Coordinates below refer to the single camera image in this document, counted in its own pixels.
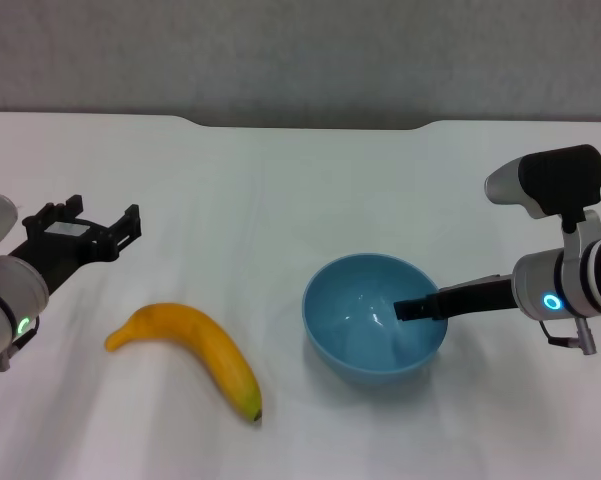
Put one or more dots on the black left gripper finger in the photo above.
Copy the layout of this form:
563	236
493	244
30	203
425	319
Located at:
72	207
127	232

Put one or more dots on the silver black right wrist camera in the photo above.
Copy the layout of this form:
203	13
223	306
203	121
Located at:
560	175

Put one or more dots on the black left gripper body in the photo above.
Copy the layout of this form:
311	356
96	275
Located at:
60	250

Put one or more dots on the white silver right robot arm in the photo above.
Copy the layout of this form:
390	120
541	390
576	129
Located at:
590	285

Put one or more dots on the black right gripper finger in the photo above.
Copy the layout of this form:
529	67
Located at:
415	309

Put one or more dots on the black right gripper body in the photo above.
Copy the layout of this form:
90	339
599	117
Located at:
480	300

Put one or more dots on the blue ceramic bowl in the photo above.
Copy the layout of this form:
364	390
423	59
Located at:
360	330

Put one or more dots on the yellow banana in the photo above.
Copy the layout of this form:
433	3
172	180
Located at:
215	345

